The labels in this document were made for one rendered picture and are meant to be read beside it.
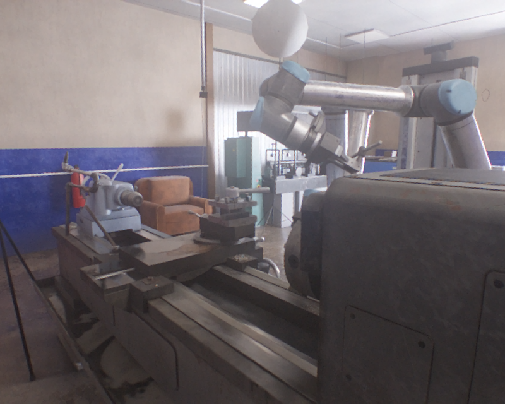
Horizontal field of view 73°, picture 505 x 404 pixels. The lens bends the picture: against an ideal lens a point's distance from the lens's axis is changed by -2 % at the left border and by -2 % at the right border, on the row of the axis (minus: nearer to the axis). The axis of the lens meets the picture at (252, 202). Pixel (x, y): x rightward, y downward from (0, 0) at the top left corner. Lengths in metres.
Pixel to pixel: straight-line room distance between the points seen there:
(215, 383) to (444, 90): 1.16
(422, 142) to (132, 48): 4.63
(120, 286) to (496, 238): 1.21
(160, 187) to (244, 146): 1.49
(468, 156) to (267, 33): 3.91
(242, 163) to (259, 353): 4.80
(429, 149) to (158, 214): 3.78
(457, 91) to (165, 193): 4.59
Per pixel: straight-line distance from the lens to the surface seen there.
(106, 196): 2.19
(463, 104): 1.33
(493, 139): 8.07
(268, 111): 1.01
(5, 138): 5.20
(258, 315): 1.46
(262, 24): 5.00
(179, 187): 5.51
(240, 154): 5.64
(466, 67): 1.89
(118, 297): 1.44
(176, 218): 5.13
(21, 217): 5.29
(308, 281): 0.92
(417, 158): 2.00
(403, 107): 1.40
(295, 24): 4.97
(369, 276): 0.66
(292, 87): 1.04
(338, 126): 1.85
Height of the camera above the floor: 1.40
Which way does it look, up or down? 10 degrees down
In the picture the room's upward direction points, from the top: straight up
